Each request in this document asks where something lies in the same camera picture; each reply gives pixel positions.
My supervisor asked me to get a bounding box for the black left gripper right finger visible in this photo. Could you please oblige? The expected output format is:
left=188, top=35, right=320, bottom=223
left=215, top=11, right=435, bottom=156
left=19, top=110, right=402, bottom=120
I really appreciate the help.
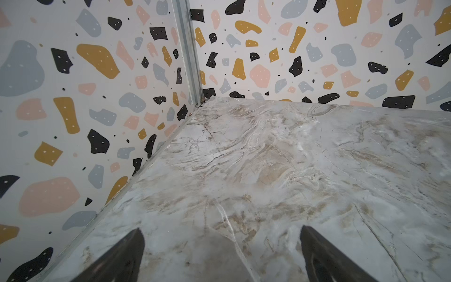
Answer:
left=299, top=226, right=377, bottom=282

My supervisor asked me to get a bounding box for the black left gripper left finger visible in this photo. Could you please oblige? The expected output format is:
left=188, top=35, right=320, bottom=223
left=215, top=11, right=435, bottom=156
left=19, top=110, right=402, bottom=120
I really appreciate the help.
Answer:
left=72, top=228, right=145, bottom=282

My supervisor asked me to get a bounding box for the aluminium corner post left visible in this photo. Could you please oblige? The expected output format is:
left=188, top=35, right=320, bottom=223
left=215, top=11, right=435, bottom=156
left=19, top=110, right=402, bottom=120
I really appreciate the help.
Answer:
left=171, top=0, right=205, bottom=109

